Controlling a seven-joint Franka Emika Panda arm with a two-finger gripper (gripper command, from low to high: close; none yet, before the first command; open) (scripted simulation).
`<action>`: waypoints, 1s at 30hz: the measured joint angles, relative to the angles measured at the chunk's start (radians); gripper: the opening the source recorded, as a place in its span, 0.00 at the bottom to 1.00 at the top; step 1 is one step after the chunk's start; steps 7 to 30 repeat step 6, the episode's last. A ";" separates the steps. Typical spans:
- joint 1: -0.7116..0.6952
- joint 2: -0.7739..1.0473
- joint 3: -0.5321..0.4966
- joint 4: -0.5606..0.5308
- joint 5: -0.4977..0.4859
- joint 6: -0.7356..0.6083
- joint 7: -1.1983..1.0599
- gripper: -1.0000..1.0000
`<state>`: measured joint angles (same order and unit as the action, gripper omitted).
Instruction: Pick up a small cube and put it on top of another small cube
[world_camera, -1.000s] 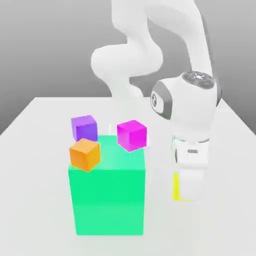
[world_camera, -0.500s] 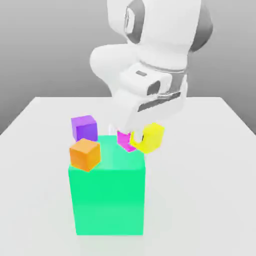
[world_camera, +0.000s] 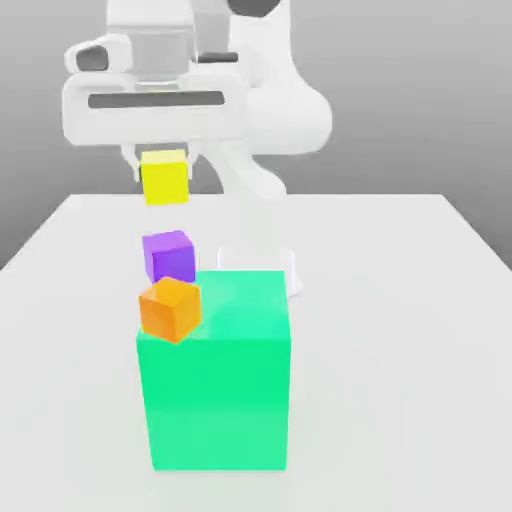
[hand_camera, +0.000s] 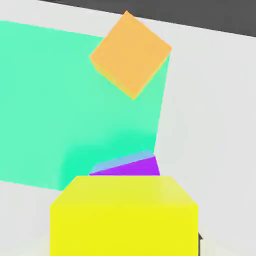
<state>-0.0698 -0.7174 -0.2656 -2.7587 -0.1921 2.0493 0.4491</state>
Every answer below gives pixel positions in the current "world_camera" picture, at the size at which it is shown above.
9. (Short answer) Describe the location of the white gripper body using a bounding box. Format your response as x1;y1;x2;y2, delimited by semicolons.
60;72;250;147

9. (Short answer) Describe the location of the small yellow cube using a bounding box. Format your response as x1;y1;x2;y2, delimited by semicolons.
140;149;190;207

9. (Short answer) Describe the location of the small purple cube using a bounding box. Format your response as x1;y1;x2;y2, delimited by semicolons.
141;229;197;284

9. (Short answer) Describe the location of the small orange cube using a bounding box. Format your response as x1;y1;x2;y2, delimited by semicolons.
138;276;203;345

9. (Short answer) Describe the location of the large green box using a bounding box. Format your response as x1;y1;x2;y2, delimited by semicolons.
136;270;292;472

